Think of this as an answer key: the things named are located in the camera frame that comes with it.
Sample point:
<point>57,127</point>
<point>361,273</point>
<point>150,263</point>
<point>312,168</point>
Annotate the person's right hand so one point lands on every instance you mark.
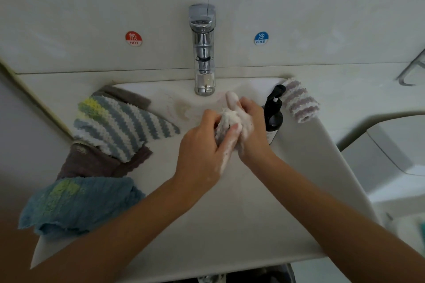
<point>256,137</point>

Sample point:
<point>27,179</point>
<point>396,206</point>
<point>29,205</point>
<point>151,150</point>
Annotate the person's left hand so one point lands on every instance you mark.
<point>199,157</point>

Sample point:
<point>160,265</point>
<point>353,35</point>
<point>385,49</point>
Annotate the pink white striped cloth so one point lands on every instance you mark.
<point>300,100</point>

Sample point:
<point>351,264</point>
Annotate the white ceramic sink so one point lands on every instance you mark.
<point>226,226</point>

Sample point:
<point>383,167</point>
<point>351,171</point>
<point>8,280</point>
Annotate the brown cloth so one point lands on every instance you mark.
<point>96,163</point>

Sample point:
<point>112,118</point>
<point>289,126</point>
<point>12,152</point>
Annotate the blue stained cloth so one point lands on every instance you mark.
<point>79,205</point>

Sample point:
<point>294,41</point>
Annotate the person's right forearm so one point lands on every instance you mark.
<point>345,226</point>

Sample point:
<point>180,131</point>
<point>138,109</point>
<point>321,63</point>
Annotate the person's left forearm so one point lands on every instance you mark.
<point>99,239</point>

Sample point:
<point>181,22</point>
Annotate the black pump soap bottle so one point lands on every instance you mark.
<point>274,115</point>

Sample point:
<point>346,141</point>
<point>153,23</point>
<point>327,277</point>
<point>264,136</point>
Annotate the blue round sticker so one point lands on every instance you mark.
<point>261,38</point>

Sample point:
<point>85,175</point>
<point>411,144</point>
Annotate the chrome faucet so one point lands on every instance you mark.
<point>203,47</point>

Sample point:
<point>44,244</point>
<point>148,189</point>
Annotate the gray patterned trousers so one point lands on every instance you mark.
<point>246,276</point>

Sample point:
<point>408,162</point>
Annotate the red round sticker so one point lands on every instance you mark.
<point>133,39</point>

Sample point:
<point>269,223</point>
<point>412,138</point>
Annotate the white toilet tank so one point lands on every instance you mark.
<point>395,163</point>

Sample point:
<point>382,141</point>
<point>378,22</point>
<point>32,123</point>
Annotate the white toilet lid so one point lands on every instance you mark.
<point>412,233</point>

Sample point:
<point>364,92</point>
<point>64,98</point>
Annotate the metal wall shelf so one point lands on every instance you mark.
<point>412,70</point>

